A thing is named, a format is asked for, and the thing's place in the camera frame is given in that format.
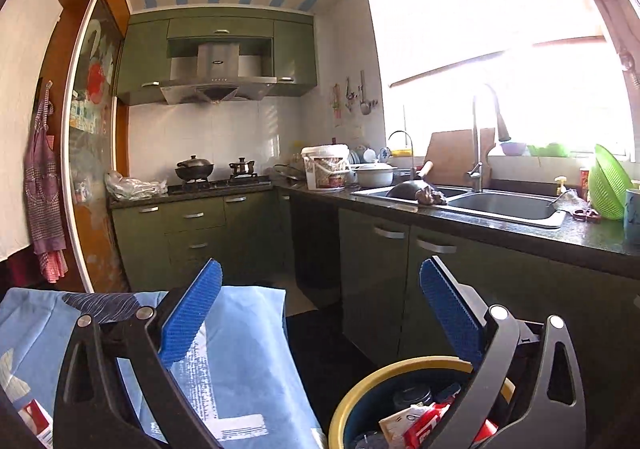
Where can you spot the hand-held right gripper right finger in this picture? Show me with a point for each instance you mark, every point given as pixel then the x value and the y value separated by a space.
pixel 450 309

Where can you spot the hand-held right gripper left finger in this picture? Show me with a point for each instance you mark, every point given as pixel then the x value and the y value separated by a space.
pixel 192 309

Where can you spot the crushed red soda can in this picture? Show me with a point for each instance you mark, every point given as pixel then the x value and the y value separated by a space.
pixel 425 429

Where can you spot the yellow rimmed trash bin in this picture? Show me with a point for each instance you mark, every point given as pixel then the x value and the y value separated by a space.
pixel 360 394

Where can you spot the small cream carton box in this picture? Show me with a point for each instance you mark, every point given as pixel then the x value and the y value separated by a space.
pixel 395 424

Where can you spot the green stove base cabinet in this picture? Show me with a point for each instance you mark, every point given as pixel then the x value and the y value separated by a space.
pixel 200 239

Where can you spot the green sink base cabinet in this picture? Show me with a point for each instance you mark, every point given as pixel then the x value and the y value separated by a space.
pixel 380 279

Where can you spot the brown dish cloth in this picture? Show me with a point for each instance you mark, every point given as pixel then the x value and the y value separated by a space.
pixel 434 196

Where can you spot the steel double sink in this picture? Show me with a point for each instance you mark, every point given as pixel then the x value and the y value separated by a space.
pixel 505 206

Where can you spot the gas stove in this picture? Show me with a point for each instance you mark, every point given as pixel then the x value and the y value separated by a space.
pixel 220 185

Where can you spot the crumpled clear plastic bag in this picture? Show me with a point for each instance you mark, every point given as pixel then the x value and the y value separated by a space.
pixel 132 186

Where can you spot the black wok with lid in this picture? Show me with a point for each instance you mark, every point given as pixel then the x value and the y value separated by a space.
pixel 194 169

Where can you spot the black built-in appliance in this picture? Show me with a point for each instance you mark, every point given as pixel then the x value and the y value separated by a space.
pixel 315 239

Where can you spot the small black pot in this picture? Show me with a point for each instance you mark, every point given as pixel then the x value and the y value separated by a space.
pixel 242 168

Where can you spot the white enamel pot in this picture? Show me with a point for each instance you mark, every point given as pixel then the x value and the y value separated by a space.
pixel 375 175

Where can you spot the wooden cutting board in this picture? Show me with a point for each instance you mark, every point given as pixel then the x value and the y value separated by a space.
pixel 450 154

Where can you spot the steel kitchen faucet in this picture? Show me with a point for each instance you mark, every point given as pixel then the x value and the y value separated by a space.
pixel 477 154

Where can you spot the dark stone countertop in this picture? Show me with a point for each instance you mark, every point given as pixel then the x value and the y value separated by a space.
pixel 590 234

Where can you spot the glass pot lid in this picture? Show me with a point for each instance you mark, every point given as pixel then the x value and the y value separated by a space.
pixel 287 171

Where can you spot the purple bowl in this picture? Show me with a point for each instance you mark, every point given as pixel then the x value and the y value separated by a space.
pixel 514 149

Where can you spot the purple checked apron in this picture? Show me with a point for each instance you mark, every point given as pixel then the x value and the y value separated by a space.
pixel 42 199

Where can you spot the white plastic bucket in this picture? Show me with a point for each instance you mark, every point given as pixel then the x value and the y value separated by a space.
pixel 325 169

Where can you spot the green plastic containers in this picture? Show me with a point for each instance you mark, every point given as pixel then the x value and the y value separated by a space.
pixel 550 149

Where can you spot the red white box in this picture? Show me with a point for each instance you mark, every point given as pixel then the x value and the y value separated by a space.
pixel 36 421

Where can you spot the glass sliding door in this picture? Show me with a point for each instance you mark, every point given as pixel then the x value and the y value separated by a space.
pixel 92 139

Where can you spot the green plastic colander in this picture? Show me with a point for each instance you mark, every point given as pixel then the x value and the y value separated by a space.
pixel 607 184

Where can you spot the cyan cup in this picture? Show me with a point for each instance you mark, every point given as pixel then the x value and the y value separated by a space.
pixel 633 216

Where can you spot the hanging metal ladle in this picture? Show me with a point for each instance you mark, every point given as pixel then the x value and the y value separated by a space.
pixel 365 99

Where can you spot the steel range hood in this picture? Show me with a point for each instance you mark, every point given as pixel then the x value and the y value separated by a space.
pixel 217 76

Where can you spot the hanging red green ornament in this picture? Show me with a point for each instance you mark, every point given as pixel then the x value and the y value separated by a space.
pixel 337 101

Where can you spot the green upper cabinets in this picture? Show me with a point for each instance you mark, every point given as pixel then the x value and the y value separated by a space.
pixel 145 49

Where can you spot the bright window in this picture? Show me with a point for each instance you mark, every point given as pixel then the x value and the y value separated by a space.
pixel 500 29

